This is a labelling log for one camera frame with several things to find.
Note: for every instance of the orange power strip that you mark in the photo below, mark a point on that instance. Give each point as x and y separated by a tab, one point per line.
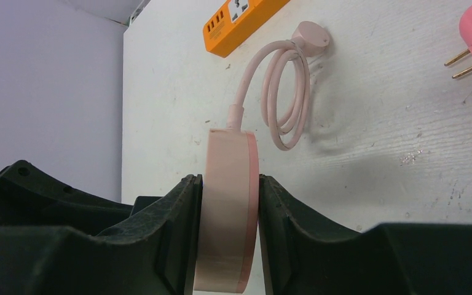
235	21

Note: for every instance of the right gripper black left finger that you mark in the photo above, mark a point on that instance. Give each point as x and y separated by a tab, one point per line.
62	260

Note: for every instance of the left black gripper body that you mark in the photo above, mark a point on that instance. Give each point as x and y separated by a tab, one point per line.
31	198

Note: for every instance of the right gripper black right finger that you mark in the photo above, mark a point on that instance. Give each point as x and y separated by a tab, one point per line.
304	252

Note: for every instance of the pink round socket base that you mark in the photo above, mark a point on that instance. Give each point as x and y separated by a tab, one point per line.
229	212

